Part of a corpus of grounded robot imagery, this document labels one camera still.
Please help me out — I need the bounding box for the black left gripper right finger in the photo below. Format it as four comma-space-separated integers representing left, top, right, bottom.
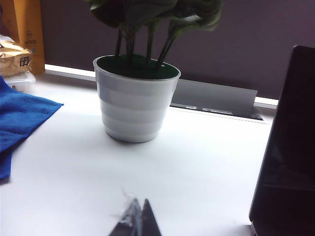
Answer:
142, 198, 162, 236

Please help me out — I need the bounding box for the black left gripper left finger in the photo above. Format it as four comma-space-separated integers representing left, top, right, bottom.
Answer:
108, 198, 143, 236

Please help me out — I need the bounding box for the silver Dell laptop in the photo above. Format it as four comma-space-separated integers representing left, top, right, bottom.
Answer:
248, 45, 315, 236

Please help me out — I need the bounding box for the white potted green plant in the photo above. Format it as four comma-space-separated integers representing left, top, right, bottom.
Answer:
83, 0, 223, 144

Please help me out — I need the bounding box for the blue microfibre cloth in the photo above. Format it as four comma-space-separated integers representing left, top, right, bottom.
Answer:
0, 75, 64, 180

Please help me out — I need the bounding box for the clear plastic container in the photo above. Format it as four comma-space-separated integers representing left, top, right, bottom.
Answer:
3, 70, 37, 93

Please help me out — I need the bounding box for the large grey desk divider panel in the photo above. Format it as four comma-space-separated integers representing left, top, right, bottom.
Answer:
40, 0, 315, 100

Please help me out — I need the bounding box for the yellow-brown cardboard box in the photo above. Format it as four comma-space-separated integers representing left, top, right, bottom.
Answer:
12, 0, 46, 75

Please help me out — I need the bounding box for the grey metal divider bracket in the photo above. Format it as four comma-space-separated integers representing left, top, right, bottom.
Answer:
169, 78, 265, 121

